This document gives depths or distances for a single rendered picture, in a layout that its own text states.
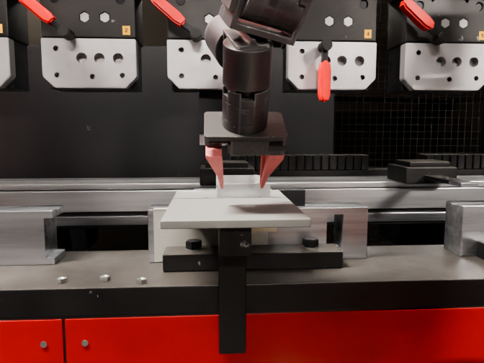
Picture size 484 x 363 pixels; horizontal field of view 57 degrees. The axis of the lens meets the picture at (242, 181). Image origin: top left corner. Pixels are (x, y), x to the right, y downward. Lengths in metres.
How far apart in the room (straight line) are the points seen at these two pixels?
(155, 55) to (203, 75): 0.58
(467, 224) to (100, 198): 0.76
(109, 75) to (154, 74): 0.55
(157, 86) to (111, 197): 0.40
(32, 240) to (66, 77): 0.28
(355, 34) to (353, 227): 0.33
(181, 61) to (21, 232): 0.40
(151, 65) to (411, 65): 0.75
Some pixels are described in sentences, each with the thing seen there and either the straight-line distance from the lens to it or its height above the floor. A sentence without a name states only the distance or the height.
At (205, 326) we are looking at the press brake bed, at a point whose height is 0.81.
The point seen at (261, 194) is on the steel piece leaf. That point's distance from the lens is 0.71.
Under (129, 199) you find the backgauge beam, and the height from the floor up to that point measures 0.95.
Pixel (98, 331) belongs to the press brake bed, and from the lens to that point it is 0.74.
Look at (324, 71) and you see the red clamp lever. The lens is 0.75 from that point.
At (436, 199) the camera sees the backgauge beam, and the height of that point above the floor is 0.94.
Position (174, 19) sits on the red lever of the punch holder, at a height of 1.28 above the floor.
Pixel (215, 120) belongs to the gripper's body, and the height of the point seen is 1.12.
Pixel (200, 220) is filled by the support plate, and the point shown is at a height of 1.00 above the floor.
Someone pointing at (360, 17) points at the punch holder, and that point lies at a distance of 0.82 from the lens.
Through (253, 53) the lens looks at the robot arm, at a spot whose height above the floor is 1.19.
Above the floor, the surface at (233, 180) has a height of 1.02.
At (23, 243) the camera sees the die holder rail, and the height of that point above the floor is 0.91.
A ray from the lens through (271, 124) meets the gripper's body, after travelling 0.57.
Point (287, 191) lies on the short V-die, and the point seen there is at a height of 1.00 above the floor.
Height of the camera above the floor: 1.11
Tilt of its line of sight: 7 degrees down
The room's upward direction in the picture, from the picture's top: straight up
